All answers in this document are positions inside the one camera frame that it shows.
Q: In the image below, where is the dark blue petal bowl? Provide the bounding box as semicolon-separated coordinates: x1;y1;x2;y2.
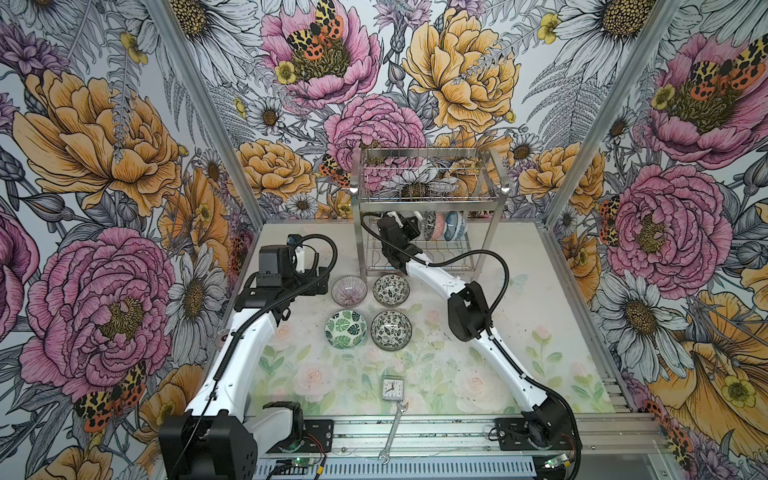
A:
421;211;437;241

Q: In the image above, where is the silver metal wrench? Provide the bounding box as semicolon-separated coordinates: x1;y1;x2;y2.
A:
378;402;408;465

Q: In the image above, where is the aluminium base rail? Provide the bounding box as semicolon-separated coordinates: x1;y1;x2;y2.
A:
251;410;667;480

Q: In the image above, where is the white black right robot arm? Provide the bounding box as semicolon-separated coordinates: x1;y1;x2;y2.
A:
362;213;582;455

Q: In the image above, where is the blue floral bowl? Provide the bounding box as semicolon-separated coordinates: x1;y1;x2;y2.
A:
443;211;466;242

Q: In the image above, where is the silver metal dish rack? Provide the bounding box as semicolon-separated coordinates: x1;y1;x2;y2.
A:
350;147;511;278

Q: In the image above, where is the small square white clock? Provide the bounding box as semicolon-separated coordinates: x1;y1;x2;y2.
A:
381;375;405;402

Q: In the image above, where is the black leaf pattern bowl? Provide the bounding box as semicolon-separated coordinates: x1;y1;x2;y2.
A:
370;310;413;352
373;274;410;307

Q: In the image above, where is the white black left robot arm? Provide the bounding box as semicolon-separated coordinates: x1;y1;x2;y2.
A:
158;234;338;479

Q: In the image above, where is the green leaf pattern bowl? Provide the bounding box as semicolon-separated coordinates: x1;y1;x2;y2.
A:
324;310;368;350

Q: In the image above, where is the pink striped bowl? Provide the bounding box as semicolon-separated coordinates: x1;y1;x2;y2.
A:
331;275;368;308

